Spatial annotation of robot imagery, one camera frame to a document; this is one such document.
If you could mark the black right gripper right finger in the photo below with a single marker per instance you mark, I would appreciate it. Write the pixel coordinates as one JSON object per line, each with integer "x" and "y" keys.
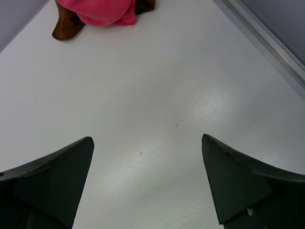
{"x": 250, "y": 194}

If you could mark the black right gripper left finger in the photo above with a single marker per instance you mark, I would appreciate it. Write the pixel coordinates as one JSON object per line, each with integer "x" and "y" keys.
{"x": 45, "y": 193}

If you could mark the pink microfibre towel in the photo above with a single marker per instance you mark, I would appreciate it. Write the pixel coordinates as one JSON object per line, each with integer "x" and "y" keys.
{"x": 103, "y": 12}

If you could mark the brown microfibre towel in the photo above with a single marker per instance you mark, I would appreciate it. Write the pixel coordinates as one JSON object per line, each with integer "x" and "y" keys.
{"x": 69, "y": 24}

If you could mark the aluminium table edge rail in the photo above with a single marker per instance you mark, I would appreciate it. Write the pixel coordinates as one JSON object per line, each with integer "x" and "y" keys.
{"x": 266, "y": 42}

